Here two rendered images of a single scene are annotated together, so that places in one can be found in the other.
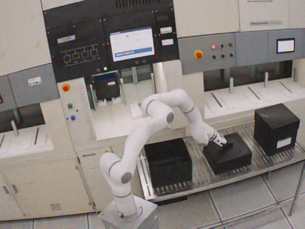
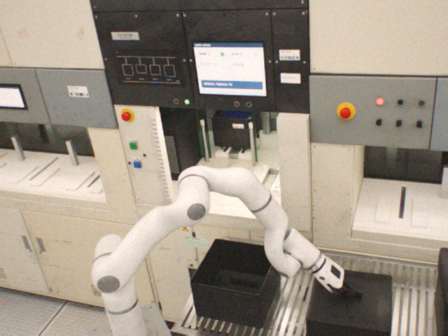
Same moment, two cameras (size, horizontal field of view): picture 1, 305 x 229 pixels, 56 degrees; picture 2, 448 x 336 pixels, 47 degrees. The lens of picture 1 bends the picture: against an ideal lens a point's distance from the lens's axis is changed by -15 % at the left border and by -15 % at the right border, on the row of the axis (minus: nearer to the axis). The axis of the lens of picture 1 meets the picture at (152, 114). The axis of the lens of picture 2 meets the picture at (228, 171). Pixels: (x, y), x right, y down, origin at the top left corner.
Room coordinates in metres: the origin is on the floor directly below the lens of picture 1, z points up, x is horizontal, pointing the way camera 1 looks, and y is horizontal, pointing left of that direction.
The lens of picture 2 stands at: (0.38, -0.82, 2.23)
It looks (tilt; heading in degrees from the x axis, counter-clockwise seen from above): 30 degrees down; 29
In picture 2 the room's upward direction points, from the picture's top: 7 degrees counter-clockwise
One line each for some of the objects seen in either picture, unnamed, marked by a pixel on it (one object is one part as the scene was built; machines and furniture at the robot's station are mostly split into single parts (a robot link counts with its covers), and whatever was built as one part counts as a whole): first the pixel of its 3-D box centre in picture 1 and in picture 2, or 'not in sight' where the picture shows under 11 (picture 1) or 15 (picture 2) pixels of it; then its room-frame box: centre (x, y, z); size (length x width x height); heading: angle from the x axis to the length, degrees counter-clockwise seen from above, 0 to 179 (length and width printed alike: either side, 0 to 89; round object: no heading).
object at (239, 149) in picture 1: (227, 150); (350, 303); (1.77, -0.50, 0.83); 0.29 x 0.29 x 0.13; 9
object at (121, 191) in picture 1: (115, 173); (115, 270); (1.41, 0.25, 1.07); 0.19 x 0.12 x 0.24; 33
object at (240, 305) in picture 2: (167, 162); (237, 281); (1.72, -0.06, 0.85); 0.28 x 0.28 x 0.17; 6
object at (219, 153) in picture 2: (108, 97); (239, 146); (2.68, 0.37, 0.89); 0.22 x 0.21 x 0.04; 7
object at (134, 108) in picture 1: (143, 108); (269, 180); (2.40, 0.07, 0.89); 0.22 x 0.21 x 0.04; 7
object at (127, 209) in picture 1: (124, 201); (126, 320); (1.38, 0.23, 0.85); 0.19 x 0.19 x 0.18
